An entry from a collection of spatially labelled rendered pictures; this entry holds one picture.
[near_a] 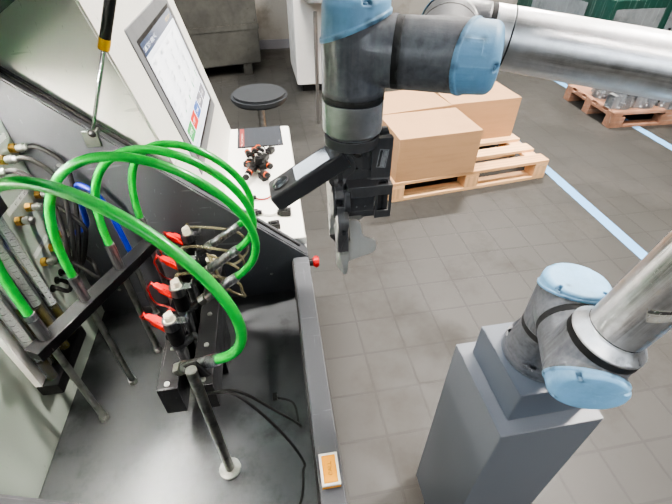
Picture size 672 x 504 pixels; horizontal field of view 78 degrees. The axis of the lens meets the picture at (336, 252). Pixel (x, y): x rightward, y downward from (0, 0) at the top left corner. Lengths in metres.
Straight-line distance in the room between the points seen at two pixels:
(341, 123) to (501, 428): 0.74
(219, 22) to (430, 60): 4.96
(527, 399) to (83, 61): 1.06
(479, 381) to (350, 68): 0.78
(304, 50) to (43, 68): 3.96
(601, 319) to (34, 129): 1.01
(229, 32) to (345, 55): 4.95
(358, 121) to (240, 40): 4.97
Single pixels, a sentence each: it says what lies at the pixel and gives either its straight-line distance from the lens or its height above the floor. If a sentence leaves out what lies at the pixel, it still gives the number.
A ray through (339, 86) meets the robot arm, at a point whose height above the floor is 1.49.
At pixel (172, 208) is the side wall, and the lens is 0.99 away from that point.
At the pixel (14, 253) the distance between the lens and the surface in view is 0.90.
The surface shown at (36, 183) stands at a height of 1.42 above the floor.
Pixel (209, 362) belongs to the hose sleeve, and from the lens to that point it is 0.61.
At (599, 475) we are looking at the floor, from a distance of 2.03.
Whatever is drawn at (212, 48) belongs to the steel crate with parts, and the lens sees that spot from 5.42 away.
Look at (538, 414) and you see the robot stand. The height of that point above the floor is 0.81.
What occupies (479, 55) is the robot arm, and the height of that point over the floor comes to 1.53.
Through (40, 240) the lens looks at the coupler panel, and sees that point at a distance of 1.01.
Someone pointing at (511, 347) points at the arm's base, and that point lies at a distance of 0.97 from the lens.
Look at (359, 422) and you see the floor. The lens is 1.86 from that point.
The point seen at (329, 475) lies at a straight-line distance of 0.74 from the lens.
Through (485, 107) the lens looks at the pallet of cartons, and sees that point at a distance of 3.55.
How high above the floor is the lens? 1.65
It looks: 41 degrees down
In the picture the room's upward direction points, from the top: straight up
